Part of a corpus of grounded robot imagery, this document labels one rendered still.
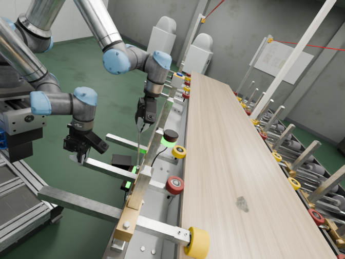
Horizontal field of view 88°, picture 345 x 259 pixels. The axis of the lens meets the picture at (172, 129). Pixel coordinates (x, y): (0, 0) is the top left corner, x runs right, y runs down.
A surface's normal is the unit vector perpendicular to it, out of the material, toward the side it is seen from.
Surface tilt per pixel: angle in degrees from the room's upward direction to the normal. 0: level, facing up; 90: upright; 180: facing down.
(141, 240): 0
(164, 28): 90
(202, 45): 90
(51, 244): 0
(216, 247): 0
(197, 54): 90
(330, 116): 90
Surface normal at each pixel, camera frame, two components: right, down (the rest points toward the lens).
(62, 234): 0.34, -0.80
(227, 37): -0.48, 0.30
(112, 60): -0.23, 0.44
